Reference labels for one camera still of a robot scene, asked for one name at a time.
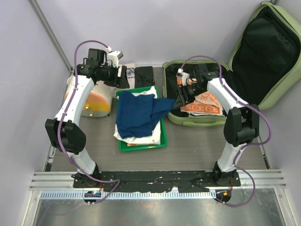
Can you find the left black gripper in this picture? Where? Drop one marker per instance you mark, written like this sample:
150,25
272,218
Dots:
120,82

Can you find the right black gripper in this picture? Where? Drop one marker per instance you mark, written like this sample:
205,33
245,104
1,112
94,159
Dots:
179,101

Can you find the orange cartoon print towel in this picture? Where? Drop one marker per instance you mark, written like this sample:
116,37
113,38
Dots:
204,104

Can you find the cream round drawer cabinet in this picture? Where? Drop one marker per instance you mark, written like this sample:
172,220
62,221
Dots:
99,100

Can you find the blue garment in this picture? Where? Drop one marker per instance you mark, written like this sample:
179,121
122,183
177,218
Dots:
137,116

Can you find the white garment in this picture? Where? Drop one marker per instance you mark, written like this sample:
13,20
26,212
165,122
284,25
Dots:
154,139

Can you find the floral orange cloth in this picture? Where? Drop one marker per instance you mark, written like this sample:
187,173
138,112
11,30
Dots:
131,144

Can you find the green plastic tray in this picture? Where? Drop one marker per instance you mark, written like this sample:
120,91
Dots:
163,138

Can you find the green hard-shell suitcase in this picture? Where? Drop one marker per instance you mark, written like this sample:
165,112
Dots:
264,64

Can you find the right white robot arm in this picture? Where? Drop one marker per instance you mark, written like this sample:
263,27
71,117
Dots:
242,121

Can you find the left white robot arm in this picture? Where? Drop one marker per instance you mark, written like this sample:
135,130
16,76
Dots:
63,130

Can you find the patterned cloth placemat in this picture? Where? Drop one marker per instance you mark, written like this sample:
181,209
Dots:
131,74

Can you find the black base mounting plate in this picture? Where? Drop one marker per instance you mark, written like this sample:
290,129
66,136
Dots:
186,181

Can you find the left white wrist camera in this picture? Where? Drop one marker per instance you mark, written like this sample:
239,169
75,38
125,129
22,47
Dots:
113,57

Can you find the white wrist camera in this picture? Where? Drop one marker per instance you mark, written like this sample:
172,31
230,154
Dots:
113,57
183,78

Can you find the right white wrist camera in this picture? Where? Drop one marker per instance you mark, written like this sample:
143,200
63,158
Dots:
183,78

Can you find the white slotted cable duct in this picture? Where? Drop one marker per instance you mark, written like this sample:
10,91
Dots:
87,195

